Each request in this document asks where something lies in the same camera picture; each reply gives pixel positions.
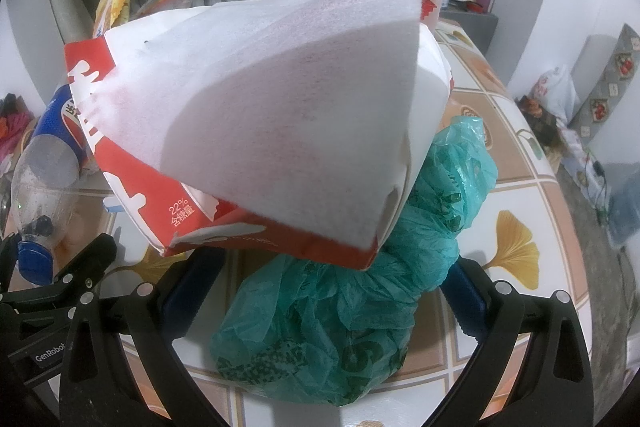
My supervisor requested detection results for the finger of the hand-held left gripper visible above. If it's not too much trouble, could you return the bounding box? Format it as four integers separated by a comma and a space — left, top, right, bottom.
0, 233, 24, 295
0, 233, 118, 309

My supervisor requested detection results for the grey cabinet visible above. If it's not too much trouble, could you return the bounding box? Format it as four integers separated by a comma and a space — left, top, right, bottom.
440, 6, 501, 58

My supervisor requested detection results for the black cable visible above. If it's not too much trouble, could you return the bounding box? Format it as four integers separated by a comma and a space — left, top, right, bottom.
587, 152, 613, 225

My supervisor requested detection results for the patterned cloth piece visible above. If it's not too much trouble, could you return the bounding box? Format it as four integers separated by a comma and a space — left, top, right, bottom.
559, 127, 601, 188

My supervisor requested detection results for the clear plastic bottle blue cap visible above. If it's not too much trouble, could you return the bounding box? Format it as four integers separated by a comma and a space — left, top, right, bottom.
10, 84, 101, 288

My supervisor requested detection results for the red and white carton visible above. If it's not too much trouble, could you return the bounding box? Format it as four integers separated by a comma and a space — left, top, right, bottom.
64, 0, 455, 271

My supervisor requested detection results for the yellow snack packet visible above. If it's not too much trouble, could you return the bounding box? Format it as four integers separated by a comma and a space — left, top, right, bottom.
92, 0, 144, 40

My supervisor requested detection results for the white plastic bag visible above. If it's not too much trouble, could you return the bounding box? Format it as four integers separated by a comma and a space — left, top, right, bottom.
530, 66, 582, 126

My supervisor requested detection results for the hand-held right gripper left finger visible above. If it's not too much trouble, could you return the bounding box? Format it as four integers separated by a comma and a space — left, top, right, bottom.
59, 249, 231, 427

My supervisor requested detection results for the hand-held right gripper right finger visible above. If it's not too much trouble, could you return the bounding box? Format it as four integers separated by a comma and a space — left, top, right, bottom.
435, 257, 595, 427

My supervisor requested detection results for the green plastic bag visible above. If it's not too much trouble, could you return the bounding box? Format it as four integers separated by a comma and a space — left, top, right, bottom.
210, 116, 499, 408

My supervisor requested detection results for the red gift bag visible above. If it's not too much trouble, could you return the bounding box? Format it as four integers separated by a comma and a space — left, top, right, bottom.
0, 94, 39, 168

